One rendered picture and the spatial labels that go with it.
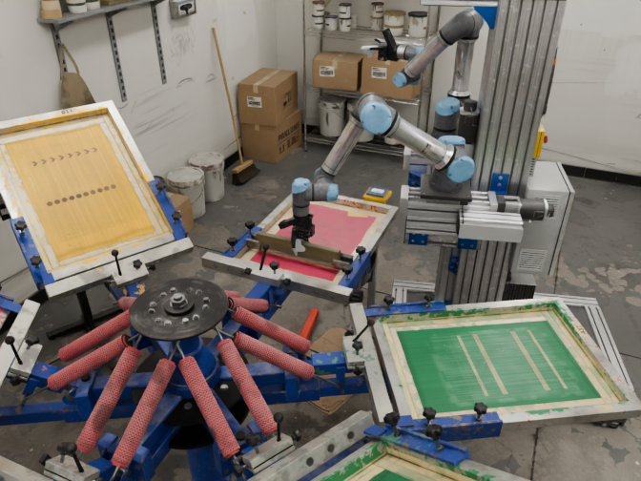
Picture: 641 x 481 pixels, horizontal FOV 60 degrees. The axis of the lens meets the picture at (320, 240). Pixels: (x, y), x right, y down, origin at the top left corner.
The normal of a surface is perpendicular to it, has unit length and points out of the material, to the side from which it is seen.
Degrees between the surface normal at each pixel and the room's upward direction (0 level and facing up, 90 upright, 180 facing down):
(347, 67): 89
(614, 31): 90
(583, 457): 0
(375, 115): 86
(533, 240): 90
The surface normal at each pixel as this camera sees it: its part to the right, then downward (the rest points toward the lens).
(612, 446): 0.00, -0.85
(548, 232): -0.16, 0.52
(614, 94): -0.39, 0.49
